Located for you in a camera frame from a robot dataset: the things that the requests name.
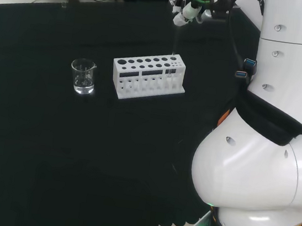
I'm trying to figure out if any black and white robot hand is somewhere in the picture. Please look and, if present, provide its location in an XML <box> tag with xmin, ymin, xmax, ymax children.
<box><xmin>170</xmin><ymin>0</ymin><xmax>237</xmax><ymax>34</ymax></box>

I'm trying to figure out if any white test tube rack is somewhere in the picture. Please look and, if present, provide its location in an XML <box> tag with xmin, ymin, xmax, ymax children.
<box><xmin>108</xmin><ymin>45</ymin><xmax>190</xmax><ymax>108</ymax></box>

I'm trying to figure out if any small clear glass beaker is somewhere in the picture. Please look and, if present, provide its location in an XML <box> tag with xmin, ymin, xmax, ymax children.
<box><xmin>67</xmin><ymin>56</ymin><xmax>99</xmax><ymax>97</ymax></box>

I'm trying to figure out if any black bench cloth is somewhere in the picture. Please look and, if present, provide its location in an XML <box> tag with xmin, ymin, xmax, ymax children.
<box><xmin>0</xmin><ymin>0</ymin><xmax>265</xmax><ymax>226</ymax></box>

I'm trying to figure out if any orange cable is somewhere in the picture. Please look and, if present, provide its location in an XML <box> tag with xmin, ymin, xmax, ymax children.
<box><xmin>217</xmin><ymin>106</ymin><xmax>232</xmax><ymax>128</ymax></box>

